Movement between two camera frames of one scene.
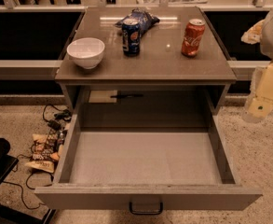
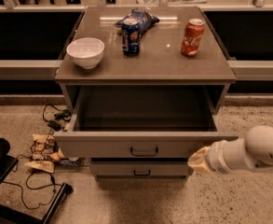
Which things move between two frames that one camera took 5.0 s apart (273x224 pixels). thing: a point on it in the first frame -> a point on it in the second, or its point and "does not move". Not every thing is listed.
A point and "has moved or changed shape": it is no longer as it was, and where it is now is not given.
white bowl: [86, 51] does not move
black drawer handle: [146, 214] -> [143, 155]
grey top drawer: [144, 146] has moved or changed shape
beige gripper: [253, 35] -> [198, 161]
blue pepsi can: [130, 32] does not move
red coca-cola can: [193, 37] does not move
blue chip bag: [144, 20] does not move
